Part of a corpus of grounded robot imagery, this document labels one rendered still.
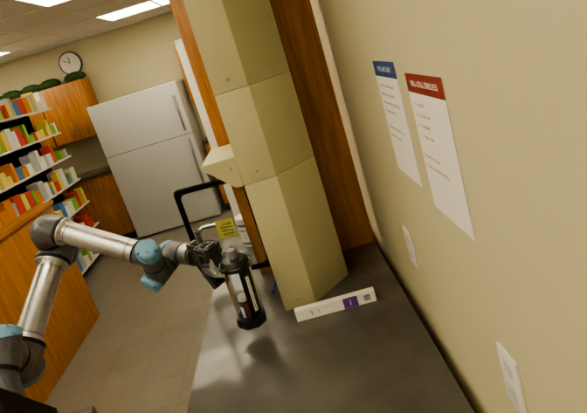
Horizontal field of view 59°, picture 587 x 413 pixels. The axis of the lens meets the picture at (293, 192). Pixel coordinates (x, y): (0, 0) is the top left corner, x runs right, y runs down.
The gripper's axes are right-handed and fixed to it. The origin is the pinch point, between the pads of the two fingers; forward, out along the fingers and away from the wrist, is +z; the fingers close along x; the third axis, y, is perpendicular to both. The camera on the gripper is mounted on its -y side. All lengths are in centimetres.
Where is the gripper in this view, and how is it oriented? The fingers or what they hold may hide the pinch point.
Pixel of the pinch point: (236, 268)
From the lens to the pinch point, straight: 166.4
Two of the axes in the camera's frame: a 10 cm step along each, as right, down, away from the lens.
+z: 7.7, 0.5, -6.4
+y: -2.4, -9.1, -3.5
